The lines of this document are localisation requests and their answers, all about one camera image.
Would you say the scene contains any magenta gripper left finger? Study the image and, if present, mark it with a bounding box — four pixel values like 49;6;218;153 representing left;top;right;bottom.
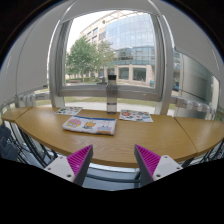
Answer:
67;145;93;186

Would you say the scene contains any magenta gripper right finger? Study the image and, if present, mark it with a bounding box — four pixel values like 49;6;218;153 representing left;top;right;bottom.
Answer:
134;145;160;186

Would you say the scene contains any white patterned towel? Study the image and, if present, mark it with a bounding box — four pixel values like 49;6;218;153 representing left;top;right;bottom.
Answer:
62;116;116;135

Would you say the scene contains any right sticker sheet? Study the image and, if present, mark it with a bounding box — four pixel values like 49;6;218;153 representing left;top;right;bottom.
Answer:
119;110;153;122

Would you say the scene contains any sticker sheet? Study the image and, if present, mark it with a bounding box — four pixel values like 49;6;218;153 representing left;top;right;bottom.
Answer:
119;110;153;122
56;107;82;115

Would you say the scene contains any left sticker sheet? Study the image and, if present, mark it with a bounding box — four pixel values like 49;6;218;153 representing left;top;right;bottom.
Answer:
56;107;82;115

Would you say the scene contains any dark chair at left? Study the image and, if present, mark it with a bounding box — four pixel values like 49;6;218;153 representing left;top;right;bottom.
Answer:
0;124;18;161

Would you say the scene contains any clear water bottle black cap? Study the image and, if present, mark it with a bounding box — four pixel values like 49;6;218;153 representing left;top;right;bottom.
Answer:
106;75;118;114

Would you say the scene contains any grey window frame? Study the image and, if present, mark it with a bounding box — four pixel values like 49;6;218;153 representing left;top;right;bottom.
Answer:
49;9;173;114

